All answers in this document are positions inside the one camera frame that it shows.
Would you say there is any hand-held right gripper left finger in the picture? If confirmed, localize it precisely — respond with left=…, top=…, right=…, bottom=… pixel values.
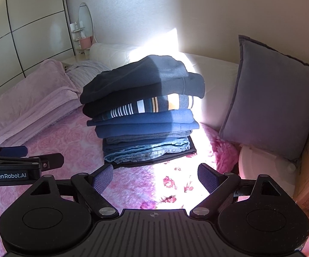
left=21, top=164, right=118, bottom=220

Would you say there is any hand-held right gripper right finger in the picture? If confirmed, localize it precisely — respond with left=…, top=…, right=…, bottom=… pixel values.
left=190, top=163, right=286, bottom=219

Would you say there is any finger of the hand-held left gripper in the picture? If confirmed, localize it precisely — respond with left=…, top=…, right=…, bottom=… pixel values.
left=0, top=153, right=64, bottom=170
left=0, top=146, right=28, bottom=158

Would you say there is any black garment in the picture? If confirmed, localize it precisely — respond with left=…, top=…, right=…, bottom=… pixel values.
left=80, top=55, right=189, bottom=105

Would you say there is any stack of folded clothes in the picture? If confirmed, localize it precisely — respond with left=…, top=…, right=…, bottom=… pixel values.
left=80, top=55, right=206, bottom=168

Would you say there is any pink floral blanket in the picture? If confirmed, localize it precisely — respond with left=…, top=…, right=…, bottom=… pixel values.
left=0, top=107, right=242, bottom=221

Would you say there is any lilac fleece blanket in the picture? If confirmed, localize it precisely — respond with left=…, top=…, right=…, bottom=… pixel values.
left=0, top=59, right=84, bottom=148

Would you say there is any white round appliance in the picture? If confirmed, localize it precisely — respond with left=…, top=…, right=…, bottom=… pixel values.
left=237, top=143, right=298, bottom=201

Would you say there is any striped lilac quilt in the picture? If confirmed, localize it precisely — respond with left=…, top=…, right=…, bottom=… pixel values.
left=65, top=60, right=112, bottom=91

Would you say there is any white nightstand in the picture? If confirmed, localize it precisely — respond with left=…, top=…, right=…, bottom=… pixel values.
left=61, top=49, right=91, bottom=65

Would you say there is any grey cushion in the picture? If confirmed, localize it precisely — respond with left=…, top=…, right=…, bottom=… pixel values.
left=219, top=35, right=309, bottom=161

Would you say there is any small cosmetics shelf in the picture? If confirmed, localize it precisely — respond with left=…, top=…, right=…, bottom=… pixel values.
left=70, top=21, right=87, bottom=43

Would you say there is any white wardrobe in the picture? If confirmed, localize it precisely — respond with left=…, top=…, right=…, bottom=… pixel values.
left=0, top=0, right=76, bottom=101

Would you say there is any oval mirror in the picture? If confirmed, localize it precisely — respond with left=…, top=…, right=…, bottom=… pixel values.
left=78, top=2, right=94, bottom=45

